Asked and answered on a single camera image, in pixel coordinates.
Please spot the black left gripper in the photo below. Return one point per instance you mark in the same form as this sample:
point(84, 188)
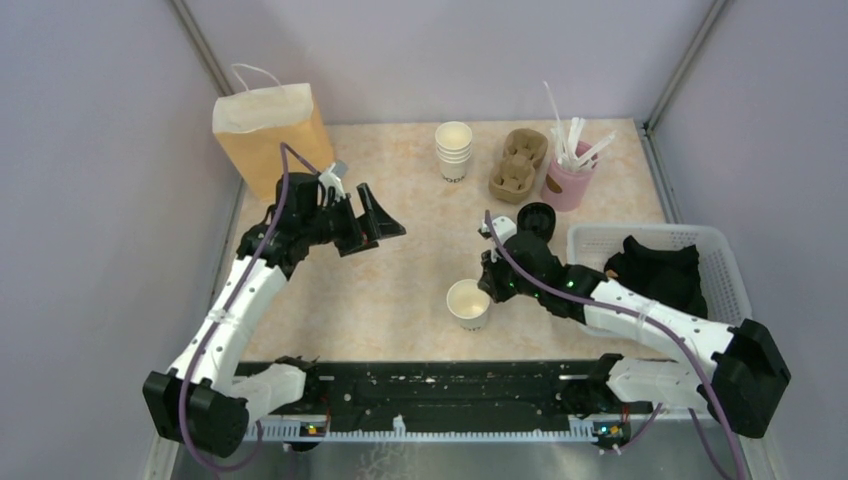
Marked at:
point(377, 225)

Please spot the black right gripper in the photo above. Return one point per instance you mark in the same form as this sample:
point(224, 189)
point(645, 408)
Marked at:
point(489, 280)

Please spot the white paper cup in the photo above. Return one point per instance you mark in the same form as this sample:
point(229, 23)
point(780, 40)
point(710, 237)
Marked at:
point(468, 304)

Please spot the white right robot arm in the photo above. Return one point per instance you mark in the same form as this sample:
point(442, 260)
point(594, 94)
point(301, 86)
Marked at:
point(736, 373)

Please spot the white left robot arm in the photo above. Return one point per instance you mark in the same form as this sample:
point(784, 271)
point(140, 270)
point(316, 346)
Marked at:
point(198, 402)

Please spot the stack of black lids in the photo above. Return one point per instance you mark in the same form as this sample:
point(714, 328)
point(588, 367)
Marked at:
point(538, 218)

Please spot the pink straw holder cup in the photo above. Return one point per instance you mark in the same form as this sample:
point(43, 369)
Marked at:
point(563, 189)

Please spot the stack of white paper cups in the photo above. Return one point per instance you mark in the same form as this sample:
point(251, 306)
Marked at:
point(453, 149)

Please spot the brown cardboard cup carrier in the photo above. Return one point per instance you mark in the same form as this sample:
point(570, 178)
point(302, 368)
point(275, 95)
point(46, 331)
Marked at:
point(513, 176)

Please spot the brown paper bag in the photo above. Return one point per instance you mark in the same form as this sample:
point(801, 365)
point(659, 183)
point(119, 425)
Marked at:
point(252, 125)

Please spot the black cloth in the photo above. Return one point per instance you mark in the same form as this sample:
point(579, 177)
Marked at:
point(671, 277)

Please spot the white plastic basket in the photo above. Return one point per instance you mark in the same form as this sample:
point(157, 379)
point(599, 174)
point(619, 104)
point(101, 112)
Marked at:
point(592, 244)

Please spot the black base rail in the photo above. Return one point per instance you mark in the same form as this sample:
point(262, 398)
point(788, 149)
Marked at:
point(453, 401)

